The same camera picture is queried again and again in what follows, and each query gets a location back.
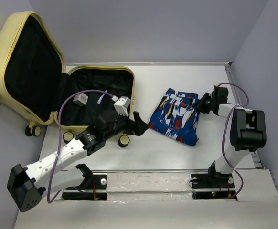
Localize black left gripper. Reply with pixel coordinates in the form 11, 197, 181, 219
104, 108, 149, 140

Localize blue patterned shorts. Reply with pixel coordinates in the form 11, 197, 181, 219
149, 88, 200, 146

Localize yellow hard-shell suitcase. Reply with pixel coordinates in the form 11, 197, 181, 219
0, 11, 135, 143

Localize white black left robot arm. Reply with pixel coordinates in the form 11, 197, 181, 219
7, 110, 149, 212

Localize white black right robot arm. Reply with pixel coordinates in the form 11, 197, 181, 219
191, 83, 267, 189

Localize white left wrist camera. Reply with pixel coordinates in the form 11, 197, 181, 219
113, 96, 131, 117

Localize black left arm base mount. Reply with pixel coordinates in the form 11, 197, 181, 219
61, 173, 107, 201

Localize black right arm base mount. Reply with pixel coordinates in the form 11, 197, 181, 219
188, 173, 237, 200

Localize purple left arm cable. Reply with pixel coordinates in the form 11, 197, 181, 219
47, 89, 118, 204

